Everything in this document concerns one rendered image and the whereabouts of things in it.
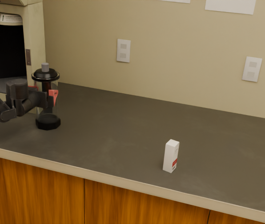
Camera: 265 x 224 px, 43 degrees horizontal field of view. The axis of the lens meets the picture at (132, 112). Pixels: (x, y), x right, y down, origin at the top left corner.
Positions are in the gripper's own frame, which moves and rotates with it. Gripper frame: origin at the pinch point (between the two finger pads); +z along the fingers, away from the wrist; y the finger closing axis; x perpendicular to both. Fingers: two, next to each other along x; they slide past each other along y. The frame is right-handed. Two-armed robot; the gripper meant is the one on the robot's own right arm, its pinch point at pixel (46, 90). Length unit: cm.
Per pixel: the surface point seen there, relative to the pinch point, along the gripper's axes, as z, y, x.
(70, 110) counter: 16.1, -2.0, 15.7
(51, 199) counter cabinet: -20.1, -11.9, 36.3
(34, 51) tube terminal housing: 9.1, 10.1, -12.3
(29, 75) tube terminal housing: 6.7, 11.8, -2.4
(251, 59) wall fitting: 49, -78, -11
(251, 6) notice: 50, -73, -34
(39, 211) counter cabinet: -20.1, -6.0, 44.2
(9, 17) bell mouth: 9.7, 21.1, -25.2
